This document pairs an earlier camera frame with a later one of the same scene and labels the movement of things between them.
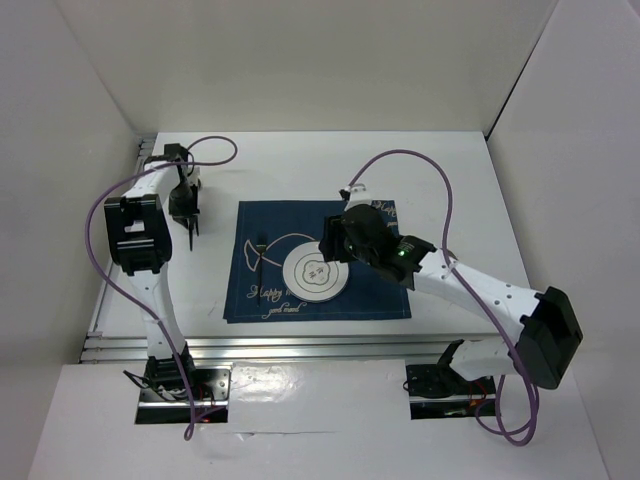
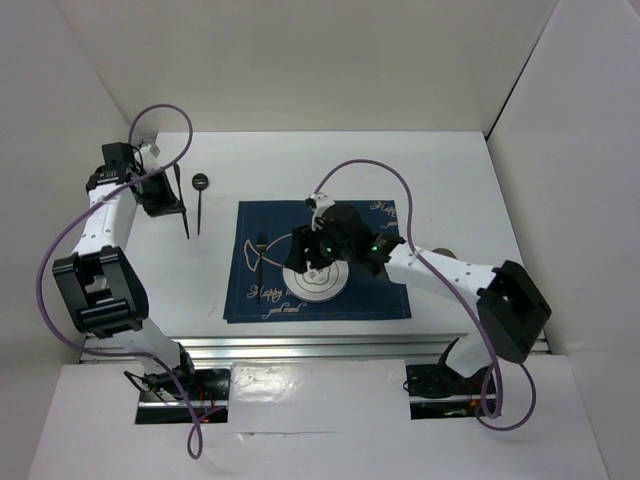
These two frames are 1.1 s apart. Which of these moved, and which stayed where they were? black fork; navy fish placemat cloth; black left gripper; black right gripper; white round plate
Moved: black left gripper; black right gripper
Stayed: black fork; navy fish placemat cloth; white round plate
